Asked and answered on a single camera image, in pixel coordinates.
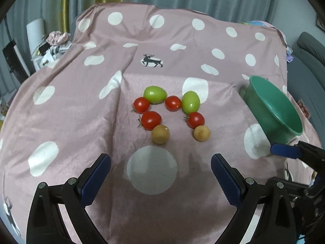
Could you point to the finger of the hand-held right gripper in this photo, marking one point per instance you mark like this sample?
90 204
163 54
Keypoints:
284 151

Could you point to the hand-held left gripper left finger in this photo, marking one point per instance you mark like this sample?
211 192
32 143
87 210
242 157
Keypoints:
97 178

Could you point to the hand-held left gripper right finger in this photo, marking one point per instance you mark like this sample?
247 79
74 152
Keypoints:
224 180

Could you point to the green plastic bowl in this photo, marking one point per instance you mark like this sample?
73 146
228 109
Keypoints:
266 117

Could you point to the brown kiwi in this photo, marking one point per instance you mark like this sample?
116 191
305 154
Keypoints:
201 133
160 134

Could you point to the red cherry tomato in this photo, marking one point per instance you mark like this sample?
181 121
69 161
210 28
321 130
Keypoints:
195 119
141 105
173 103
151 120

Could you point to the green jujube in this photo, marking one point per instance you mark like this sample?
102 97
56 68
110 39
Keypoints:
155 94
190 102

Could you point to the pink polka-dot blanket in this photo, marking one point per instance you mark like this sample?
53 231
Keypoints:
88 111

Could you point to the grey sofa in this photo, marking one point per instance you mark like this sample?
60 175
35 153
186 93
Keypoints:
312 56

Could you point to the pastel printed cloth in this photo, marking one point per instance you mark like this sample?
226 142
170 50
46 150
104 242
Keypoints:
256 23

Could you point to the pile of clothes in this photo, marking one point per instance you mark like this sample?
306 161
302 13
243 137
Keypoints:
57 38

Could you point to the gold patterned curtain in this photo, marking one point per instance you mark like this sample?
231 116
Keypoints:
66 5

